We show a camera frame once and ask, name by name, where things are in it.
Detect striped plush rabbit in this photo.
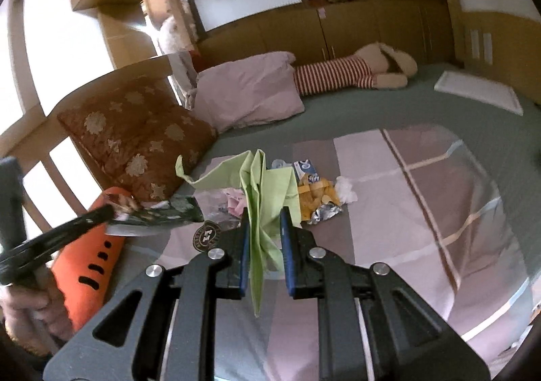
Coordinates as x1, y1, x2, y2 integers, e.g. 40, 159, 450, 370
293, 42, 419, 97

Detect white hanging cloth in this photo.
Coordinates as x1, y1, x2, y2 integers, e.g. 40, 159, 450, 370
169, 50, 199, 107

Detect clear plastic bag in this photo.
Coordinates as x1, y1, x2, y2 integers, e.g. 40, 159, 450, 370
192, 187, 250, 230

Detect pink grey patchwork blanket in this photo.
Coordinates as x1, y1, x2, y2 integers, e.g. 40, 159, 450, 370
156, 123, 529, 381

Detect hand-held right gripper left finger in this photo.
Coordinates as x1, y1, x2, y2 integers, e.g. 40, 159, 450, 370
42, 208, 252, 381

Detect yellow printed snack bag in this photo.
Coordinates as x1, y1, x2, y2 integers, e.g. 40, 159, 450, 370
296, 176, 344, 225

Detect dark green foil wrapper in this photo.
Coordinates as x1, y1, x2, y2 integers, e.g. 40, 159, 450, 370
103, 192, 206, 238

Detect white plush toy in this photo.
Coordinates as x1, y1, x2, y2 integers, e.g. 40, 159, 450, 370
157, 15, 199, 56

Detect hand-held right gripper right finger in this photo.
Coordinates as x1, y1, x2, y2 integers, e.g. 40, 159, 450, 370
280, 208, 492, 381

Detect light green paper napkin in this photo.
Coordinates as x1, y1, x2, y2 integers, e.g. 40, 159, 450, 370
175, 148, 303, 318

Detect person's left hand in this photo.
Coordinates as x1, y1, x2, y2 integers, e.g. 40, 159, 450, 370
0, 267, 75, 355

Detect brown floral pillow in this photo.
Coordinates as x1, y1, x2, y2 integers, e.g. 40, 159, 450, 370
0, 53, 178, 246
57, 76, 180, 162
101, 105, 219, 201

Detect pink paper scrap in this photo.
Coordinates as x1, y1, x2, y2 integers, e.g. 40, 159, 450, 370
224, 191, 248, 217

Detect white blue toothpaste box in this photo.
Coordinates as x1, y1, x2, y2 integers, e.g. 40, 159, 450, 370
293, 159, 320, 186

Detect orange carrot pillow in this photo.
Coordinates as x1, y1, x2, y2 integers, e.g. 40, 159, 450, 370
51, 191, 128, 333

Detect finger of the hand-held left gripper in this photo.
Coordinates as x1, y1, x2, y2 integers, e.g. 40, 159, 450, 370
0, 204, 116, 285

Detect pink pillow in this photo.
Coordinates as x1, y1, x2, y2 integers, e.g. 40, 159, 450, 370
192, 51, 305, 132

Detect green bed mattress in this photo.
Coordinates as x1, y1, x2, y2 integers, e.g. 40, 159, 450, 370
114, 62, 541, 365

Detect white flat board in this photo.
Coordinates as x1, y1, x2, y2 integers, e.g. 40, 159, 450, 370
434, 70, 524, 115

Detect white cloth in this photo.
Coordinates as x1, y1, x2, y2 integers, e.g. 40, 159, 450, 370
169, 50, 199, 107
334, 176, 359, 205

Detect wooden wall cabinets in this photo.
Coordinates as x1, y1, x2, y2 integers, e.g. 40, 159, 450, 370
196, 0, 457, 69

